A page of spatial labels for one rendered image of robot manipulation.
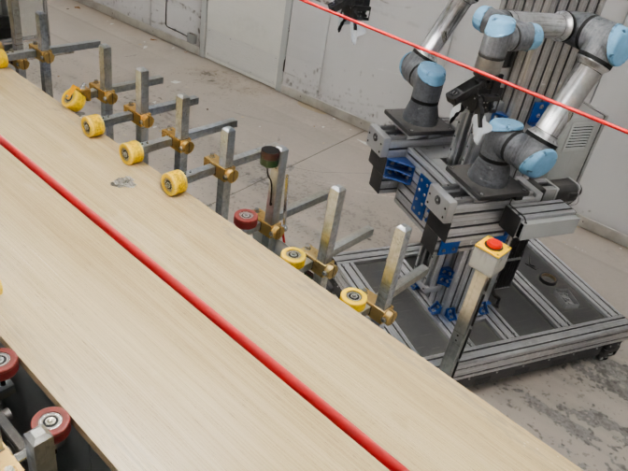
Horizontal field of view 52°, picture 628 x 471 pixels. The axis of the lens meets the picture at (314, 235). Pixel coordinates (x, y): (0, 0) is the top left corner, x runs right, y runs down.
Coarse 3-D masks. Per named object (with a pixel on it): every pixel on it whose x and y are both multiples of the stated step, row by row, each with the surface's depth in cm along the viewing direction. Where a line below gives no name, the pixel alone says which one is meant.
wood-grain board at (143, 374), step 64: (0, 128) 239; (64, 128) 246; (0, 192) 205; (128, 192) 217; (0, 256) 180; (64, 256) 184; (128, 256) 188; (192, 256) 193; (256, 256) 198; (0, 320) 160; (64, 320) 163; (128, 320) 167; (192, 320) 170; (256, 320) 174; (320, 320) 178; (64, 384) 147; (128, 384) 150; (192, 384) 152; (256, 384) 155; (320, 384) 159; (384, 384) 162; (448, 384) 165; (128, 448) 136; (192, 448) 138; (256, 448) 140; (320, 448) 143; (384, 448) 146; (448, 448) 148; (512, 448) 151
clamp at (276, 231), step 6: (258, 216) 222; (264, 222) 219; (264, 228) 220; (270, 228) 218; (276, 228) 218; (282, 228) 220; (264, 234) 221; (270, 234) 218; (276, 234) 218; (282, 234) 221
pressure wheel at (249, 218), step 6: (240, 210) 216; (246, 210) 217; (252, 210) 218; (234, 216) 215; (240, 216) 214; (246, 216) 214; (252, 216) 215; (234, 222) 215; (240, 222) 212; (246, 222) 212; (252, 222) 213; (240, 228) 213; (246, 228) 213; (252, 228) 215
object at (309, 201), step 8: (320, 192) 244; (304, 200) 237; (312, 200) 238; (320, 200) 242; (280, 208) 230; (288, 208) 231; (296, 208) 233; (304, 208) 237; (280, 216) 228; (288, 216) 231; (248, 232) 218
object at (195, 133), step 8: (224, 120) 260; (232, 120) 261; (200, 128) 250; (208, 128) 252; (216, 128) 255; (168, 136) 241; (192, 136) 247; (200, 136) 251; (144, 144) 233; (152, 144) 234; (160, 144) 237; (168, 144) 240; (144, 152) 233
